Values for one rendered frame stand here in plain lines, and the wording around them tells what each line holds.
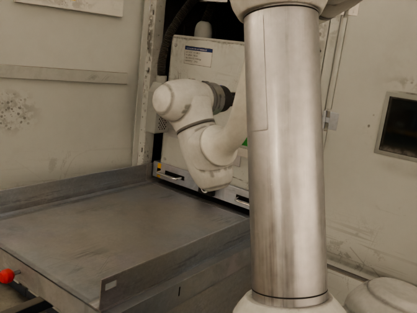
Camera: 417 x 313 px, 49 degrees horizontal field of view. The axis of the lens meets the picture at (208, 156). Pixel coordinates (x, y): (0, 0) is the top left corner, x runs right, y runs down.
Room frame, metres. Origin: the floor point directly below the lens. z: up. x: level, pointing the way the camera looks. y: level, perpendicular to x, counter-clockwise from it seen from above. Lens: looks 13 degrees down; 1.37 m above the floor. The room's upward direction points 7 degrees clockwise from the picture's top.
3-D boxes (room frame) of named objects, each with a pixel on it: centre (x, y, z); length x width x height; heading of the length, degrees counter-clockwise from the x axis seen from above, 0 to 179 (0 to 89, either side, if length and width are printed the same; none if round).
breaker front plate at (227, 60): (1.53, -0.02, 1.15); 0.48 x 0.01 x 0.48; 54
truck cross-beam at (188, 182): (1.54, -0.03, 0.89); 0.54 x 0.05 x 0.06; 54
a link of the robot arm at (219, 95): (1.23, 0.02, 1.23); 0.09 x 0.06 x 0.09; 54
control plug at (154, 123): (1.59, 0.19, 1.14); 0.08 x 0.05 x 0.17; 144
